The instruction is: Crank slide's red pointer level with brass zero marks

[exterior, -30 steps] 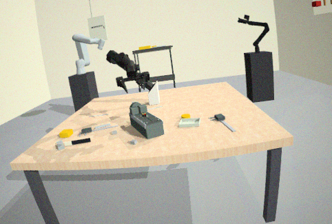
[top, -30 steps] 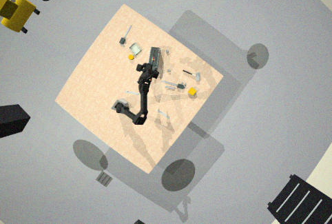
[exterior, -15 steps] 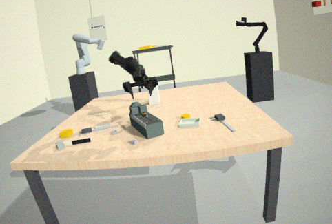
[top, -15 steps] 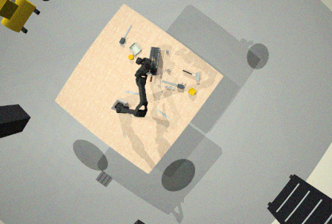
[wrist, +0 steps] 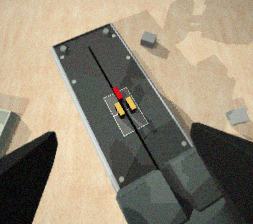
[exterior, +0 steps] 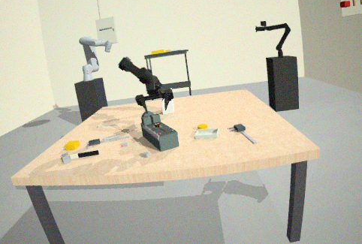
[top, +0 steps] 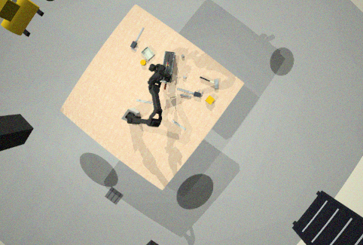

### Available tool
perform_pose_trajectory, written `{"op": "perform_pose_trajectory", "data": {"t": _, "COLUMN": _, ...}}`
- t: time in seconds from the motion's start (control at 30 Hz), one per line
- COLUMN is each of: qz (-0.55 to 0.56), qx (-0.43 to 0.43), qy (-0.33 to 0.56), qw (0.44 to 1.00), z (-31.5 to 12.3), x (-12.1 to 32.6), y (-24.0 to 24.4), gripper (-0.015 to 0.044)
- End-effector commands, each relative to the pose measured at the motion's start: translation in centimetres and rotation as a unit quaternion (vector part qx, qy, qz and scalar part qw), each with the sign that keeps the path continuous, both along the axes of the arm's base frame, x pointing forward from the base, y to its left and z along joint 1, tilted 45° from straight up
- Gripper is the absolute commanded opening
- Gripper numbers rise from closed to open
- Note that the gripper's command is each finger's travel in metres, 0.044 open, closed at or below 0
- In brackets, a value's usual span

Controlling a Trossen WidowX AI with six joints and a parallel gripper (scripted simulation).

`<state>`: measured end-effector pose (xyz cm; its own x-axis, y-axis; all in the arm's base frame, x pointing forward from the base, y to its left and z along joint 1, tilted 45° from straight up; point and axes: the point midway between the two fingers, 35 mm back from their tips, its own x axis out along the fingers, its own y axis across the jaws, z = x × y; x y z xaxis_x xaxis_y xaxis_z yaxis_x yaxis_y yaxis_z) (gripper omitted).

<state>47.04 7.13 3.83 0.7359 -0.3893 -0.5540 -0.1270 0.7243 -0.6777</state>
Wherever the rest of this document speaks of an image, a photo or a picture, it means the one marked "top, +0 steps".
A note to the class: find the yellow block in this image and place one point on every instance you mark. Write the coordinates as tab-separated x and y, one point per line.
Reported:
210	100

